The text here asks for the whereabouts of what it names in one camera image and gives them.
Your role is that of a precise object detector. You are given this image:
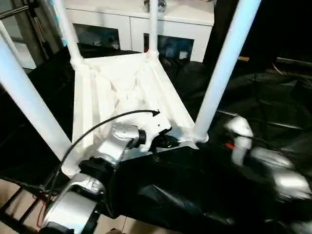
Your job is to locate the black metal floor frame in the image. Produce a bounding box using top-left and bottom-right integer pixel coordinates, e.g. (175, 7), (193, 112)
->
(0, 177), (51, 234)

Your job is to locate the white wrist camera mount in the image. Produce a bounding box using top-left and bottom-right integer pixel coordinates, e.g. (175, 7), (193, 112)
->
(136, 113), (173, 154)
(223, 116), (254, 167)

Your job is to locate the white slanted pipe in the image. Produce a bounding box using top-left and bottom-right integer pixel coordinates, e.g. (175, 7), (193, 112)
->
(0, 23), (37, 71)

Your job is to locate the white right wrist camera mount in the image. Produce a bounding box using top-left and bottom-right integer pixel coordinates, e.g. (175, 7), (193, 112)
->
(223, 116), (254, 167)

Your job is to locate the blue and white tube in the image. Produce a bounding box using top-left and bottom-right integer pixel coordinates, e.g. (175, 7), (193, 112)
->
(54, 11), (68, 47)

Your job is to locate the white sideboard cabinet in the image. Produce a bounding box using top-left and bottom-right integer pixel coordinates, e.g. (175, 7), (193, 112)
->
(65, 0), (215, 63)

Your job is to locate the grey metal tripod stand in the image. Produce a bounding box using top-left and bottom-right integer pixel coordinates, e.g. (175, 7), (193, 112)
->
(0, 0), (59, 60)

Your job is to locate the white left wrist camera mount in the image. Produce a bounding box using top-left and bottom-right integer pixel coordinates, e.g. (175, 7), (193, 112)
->
(136, 113), (173, 154)

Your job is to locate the white plastic table top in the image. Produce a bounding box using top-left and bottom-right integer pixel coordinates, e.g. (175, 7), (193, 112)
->
(60, 52), (210, 176)

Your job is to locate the dark bag of small parts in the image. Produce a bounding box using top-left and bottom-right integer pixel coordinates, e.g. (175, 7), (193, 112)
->
(143, 0), (168, 12)

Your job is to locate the black plastic mat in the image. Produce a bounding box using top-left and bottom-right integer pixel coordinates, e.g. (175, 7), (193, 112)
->
(0, 43), (312, 234)

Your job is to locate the black speaker cabinet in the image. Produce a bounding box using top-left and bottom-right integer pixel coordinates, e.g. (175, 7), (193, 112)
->
(203, 0), (280, 71)

